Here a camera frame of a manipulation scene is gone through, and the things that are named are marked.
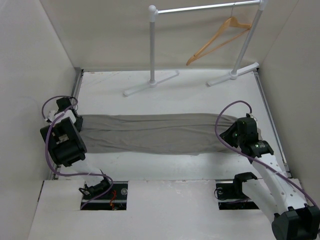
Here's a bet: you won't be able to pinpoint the grey trousers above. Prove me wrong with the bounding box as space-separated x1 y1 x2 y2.
79 113 237 155

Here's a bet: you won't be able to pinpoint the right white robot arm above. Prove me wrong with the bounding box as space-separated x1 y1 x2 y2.
219 115 320 240

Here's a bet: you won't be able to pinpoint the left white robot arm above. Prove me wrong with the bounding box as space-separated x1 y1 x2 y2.
40 95 113 200

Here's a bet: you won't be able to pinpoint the wooden clothes hanger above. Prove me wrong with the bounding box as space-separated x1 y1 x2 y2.
185 9 253 67

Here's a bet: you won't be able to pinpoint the white clothes rack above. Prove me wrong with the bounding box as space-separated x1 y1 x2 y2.
123 0 268 97

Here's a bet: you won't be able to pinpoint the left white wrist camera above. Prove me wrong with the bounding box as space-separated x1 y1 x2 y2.
44 110 58 124

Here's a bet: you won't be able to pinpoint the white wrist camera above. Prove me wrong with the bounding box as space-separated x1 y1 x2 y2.
44 110 58 124
246 112 258 122

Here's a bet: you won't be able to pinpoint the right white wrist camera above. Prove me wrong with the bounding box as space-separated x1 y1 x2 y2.
246 112 258 122

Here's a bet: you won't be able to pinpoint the right metal table rail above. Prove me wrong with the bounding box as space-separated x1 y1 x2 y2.
253 68 292 179

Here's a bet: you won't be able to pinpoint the metal table rail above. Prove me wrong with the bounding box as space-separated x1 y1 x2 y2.
40 67 85 177
253 68 292 179

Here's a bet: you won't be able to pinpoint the left metal table rail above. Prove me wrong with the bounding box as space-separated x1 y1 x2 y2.
40 67 85 177

